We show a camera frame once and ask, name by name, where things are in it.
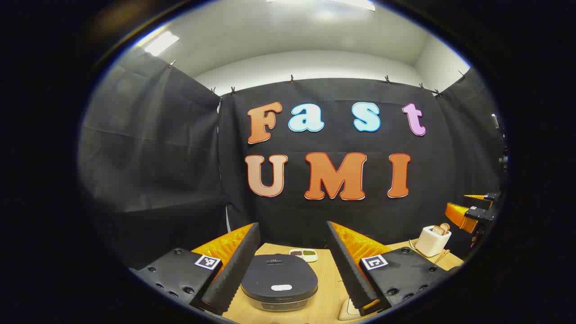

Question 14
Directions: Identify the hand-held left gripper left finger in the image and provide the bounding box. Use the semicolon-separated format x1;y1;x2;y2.
128;223;261;315

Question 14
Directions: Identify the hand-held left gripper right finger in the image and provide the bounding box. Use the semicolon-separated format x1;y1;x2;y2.
326;220;459;315

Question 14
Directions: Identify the black rice cooker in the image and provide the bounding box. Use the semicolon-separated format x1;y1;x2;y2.
240;253;319;312

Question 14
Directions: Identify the white toaster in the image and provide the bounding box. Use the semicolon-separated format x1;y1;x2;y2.
414;225;452;258

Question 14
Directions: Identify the white divided bean dish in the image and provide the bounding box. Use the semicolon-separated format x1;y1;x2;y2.
289;249;318;263

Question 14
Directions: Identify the black backdrop cloth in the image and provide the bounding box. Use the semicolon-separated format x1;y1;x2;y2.
77;47;509;275

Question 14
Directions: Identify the ceiling light panel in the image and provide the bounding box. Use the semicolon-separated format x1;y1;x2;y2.
144;31;180;57
265;0;376;12

